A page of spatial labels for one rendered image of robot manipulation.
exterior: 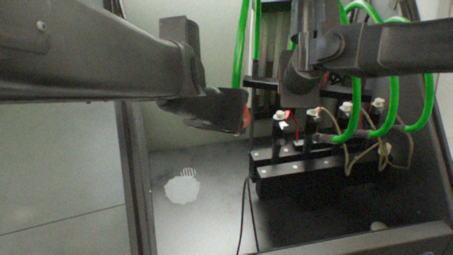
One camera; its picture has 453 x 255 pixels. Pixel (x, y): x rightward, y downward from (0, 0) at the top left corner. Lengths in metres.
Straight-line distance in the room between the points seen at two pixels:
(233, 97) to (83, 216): 1.74
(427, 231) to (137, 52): 0.77
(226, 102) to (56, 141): 2.29
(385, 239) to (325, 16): 0.49
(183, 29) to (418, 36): 0.27
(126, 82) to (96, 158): 2.30
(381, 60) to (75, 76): 0.37
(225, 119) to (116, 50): 0.35
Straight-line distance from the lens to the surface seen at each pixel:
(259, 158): 0.94
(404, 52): 0.48
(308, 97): 0.66
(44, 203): 2.37
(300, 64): 0.56
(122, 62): 0.25
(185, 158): 1.17
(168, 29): 0.51
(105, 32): 0.23
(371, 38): 0.50
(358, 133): 0.87
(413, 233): 0.91
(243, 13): 0.63
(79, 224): 2.19
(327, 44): 0.52
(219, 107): 0.54
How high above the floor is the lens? 1.60
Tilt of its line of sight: 37 degrees down
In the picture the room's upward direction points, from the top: straight up
